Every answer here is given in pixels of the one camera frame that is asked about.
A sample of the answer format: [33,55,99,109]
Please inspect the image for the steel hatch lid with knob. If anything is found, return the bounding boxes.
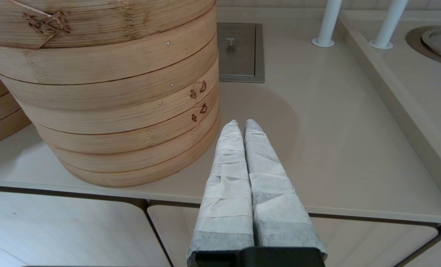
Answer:
[217,22,265,83]

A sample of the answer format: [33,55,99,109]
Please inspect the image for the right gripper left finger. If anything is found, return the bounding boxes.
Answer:
[187,120,255,266]

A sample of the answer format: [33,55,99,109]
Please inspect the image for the bamboo steamer lid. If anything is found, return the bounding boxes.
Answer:
[0,0,217,50]

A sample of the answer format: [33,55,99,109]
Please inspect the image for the white round pole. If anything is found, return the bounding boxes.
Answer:
[369,0,409,50]
[312,0,343,48]

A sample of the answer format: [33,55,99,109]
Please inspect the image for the pale cabinet door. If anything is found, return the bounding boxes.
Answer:
[400,233,441,267]

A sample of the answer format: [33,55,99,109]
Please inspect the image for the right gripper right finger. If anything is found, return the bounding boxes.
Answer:
[244,119,328,260]

